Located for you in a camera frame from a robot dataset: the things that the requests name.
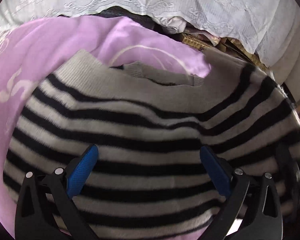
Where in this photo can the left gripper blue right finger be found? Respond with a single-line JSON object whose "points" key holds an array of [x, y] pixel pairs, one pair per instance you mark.
{"points": [[233, 186]]}

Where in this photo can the pink floral folded quilt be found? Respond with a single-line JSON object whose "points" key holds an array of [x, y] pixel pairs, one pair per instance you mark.
{"points": [[176, 25]]}

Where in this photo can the purple smile fleece blanket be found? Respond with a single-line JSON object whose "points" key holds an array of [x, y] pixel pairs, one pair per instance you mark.
{"points": [[33, 50]]}

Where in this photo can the white lace cover cloth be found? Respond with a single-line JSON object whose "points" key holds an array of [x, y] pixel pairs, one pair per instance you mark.
{"points": [[264, 27]]}

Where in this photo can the brown woven bamboo mat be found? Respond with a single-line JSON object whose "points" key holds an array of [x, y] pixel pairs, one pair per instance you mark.
{"points": [[200, 40]]}

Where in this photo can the black white striped knit sweater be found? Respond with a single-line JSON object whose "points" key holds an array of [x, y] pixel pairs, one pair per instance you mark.
{"points": [[149, 125]]}

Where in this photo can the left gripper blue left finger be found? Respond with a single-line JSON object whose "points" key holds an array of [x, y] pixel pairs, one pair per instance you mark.
{"points": [[65, 183]]}

